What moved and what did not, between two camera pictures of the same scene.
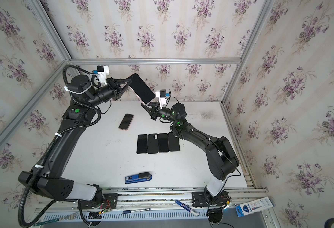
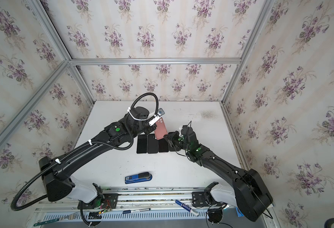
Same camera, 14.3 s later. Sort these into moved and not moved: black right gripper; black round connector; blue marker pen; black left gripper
Moved: black right gripper; black left gripper
Not moved: black round connector; blue marker pen
